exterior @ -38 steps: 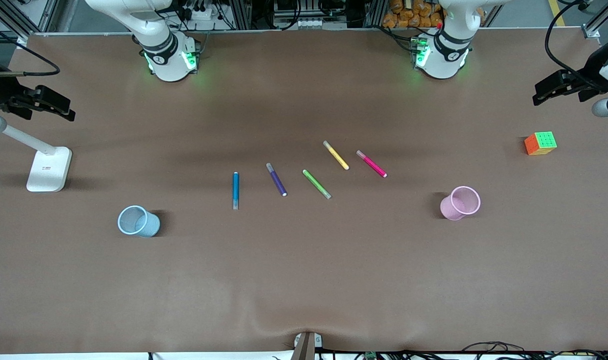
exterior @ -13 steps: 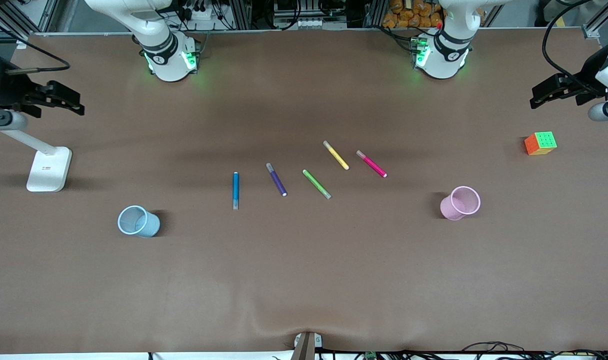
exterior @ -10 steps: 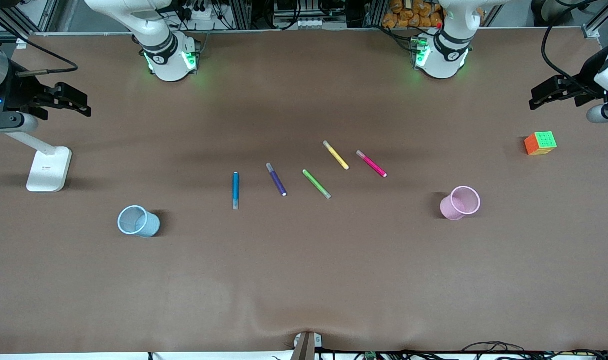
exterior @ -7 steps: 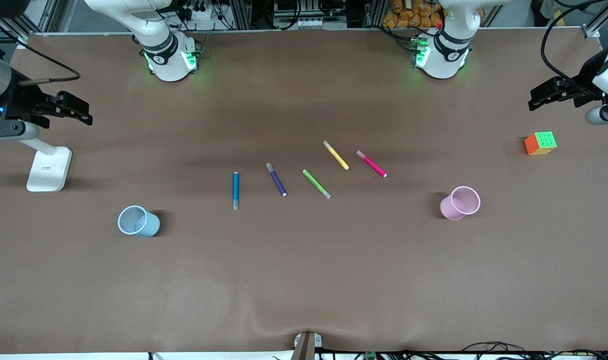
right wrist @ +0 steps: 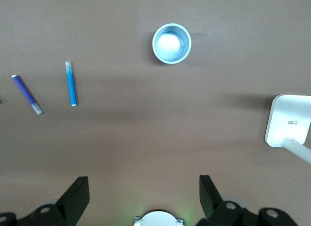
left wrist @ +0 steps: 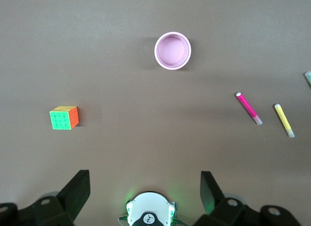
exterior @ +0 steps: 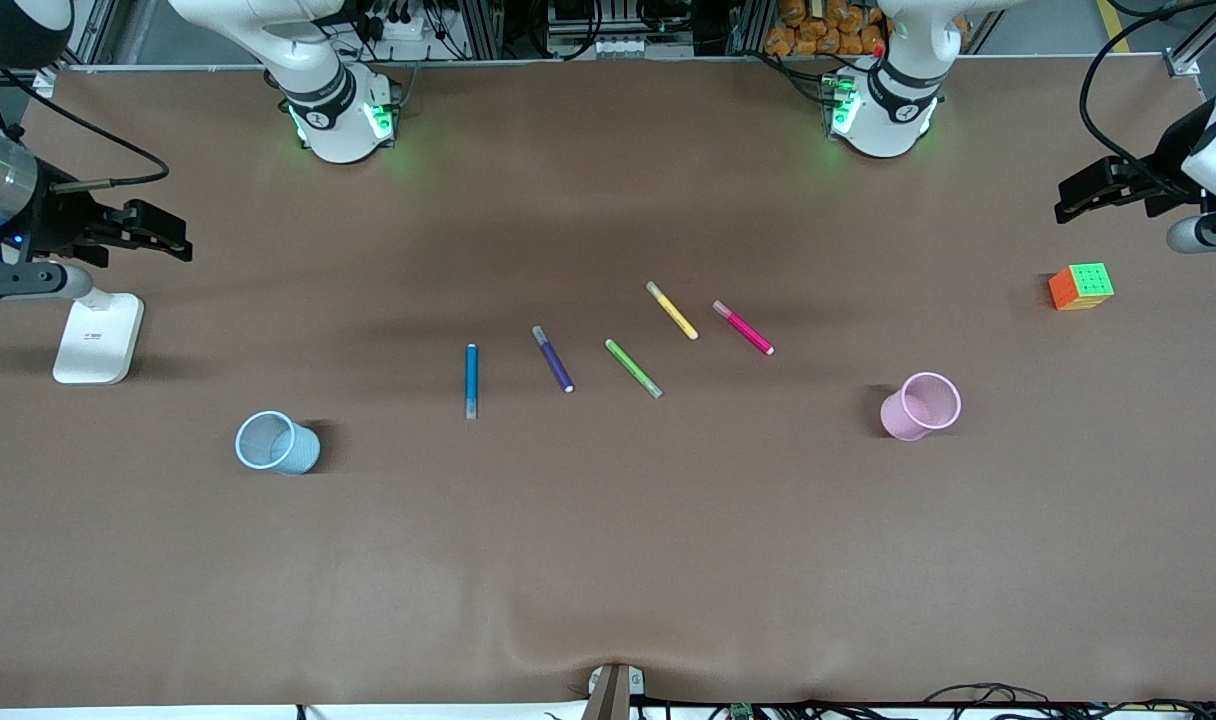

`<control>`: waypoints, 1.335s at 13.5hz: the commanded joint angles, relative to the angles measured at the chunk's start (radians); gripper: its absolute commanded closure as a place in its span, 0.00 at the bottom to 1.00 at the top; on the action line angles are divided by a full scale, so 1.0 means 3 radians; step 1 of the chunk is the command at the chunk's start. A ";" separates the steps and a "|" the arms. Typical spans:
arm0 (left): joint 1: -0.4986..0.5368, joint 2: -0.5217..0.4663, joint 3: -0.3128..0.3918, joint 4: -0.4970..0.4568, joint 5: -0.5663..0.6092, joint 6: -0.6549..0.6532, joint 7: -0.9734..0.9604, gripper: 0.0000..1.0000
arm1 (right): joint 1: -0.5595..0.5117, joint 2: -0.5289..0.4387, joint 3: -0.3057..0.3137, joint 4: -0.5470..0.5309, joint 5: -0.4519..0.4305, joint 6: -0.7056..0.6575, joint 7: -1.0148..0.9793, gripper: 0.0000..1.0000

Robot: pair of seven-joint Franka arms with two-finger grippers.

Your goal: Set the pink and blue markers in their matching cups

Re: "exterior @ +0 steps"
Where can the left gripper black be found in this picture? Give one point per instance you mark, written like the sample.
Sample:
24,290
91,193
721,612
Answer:
1160,175

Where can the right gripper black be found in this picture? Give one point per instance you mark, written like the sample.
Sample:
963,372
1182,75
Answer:
56,222

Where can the blue marker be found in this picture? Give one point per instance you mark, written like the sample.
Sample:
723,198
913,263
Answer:
472,380

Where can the pink marker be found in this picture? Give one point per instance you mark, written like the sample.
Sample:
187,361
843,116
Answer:
743,327

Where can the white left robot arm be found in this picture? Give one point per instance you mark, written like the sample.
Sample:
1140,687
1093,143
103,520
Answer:
883,125

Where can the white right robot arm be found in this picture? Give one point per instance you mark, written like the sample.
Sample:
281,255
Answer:
338,130

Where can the colourful puzzle cube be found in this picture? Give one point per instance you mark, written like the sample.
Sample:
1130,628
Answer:
1083,287

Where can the white lamp stand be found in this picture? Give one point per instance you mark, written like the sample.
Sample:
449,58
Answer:
96,340

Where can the blue mesh cup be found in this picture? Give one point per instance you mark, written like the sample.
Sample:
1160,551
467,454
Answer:
278,445

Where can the pink mesh cup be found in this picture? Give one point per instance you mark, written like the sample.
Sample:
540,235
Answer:
918,410

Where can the pile of orange objects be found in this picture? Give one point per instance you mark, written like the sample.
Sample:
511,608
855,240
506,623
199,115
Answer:
818,30

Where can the white power strip with plugs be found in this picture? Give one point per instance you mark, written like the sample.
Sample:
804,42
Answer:
400,25

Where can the purple marker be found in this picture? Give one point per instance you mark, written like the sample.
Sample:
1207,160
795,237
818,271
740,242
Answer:
553,360

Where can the yellow marker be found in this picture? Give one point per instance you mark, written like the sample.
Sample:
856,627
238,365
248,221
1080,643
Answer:
672,311

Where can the green marker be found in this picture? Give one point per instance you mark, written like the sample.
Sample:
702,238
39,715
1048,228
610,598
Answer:
633,368

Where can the long white socket strip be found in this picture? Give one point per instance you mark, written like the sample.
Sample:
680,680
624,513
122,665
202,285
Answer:
608,46

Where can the brown table cover mat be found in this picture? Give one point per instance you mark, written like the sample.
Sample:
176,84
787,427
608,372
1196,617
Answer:
608,560

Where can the aluminium frame post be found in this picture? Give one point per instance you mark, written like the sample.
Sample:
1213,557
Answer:
46,82
1183,65

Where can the metal table edge bracket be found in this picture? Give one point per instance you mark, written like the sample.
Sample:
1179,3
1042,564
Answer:
613,690

